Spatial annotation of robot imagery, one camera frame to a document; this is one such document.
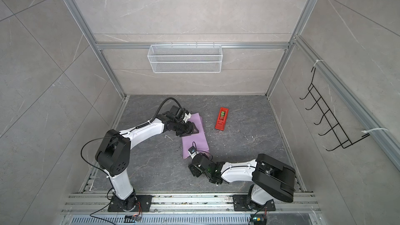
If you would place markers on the red tape dispenser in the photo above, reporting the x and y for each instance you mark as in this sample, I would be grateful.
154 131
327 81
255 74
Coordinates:
222 119

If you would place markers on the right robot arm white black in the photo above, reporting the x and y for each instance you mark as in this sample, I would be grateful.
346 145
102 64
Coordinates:
272 179

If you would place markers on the aluminium rail base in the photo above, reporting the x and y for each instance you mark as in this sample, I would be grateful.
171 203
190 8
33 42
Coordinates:
190 209

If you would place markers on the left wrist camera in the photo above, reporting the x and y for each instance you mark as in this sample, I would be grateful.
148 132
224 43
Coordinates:
187 116

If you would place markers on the white wire mesh basket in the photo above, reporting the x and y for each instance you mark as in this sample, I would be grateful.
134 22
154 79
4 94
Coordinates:
190 58

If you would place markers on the black wire hook rack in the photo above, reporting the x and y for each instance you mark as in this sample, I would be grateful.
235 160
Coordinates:
327 116

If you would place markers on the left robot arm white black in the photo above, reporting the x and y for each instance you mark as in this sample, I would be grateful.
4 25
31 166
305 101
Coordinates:
114 154

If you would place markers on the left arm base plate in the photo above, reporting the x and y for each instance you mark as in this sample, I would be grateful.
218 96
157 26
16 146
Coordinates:
132 204

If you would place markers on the pink wrapping paper sheet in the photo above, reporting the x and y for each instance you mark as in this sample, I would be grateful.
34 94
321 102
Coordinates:
199 139

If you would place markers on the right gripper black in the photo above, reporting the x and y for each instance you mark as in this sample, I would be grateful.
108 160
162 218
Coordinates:
194 170

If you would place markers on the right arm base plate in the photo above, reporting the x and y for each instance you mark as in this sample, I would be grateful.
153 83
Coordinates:
244 203

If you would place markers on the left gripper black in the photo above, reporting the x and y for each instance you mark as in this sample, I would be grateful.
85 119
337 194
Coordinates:
191 129

